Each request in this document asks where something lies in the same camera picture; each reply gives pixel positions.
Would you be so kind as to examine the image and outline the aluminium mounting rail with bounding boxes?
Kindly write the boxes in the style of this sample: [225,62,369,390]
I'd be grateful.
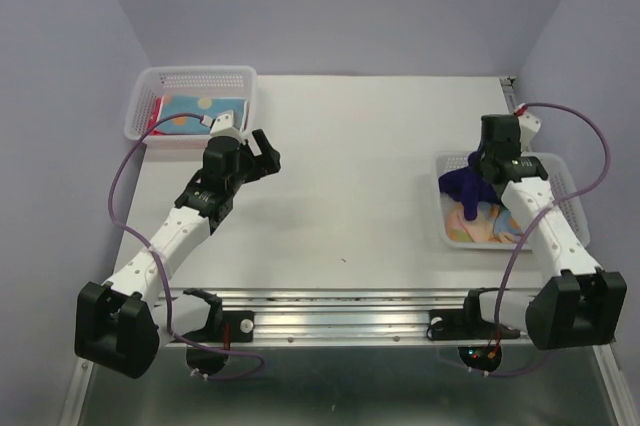
[78,288,616,347]

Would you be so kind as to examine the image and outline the peach patterned towel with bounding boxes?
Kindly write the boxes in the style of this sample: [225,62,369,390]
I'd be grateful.
[445,202,522,245]

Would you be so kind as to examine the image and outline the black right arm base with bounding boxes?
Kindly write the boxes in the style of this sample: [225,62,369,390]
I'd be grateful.
[416,308,528,346]

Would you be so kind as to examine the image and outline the purple towel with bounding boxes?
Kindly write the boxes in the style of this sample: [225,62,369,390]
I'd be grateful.
[438,149,503,221]

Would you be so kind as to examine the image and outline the blue patterned towel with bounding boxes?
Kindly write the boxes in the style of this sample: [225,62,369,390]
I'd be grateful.
[152,95,249,136]

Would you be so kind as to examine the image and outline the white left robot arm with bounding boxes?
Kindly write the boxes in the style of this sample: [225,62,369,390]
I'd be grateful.
[74,129,281,379]

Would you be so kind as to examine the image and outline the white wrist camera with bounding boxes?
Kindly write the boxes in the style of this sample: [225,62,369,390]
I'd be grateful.
[514,103,542,151]
[200,110,245,142]

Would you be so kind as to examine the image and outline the white plastic towel basket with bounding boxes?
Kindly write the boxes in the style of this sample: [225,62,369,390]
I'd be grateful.
[434,151,591,252]

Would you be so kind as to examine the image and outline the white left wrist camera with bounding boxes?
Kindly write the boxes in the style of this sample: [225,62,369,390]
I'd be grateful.
[200,110,245,142]

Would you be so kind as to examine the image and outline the white empty plastic basket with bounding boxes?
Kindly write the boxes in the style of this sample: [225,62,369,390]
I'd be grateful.
[124,65,257,141]

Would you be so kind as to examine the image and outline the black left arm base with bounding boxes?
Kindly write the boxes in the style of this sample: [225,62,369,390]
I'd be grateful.
[181,310,255,345]

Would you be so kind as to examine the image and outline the pink towel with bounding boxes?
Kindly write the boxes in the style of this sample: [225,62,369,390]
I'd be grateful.
[147,96,164,129]

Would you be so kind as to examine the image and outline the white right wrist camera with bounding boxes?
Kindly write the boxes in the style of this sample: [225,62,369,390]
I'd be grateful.
[514,103,542,151]

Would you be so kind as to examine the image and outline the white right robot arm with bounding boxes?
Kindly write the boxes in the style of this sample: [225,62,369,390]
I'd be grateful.
[460,115,627,350]

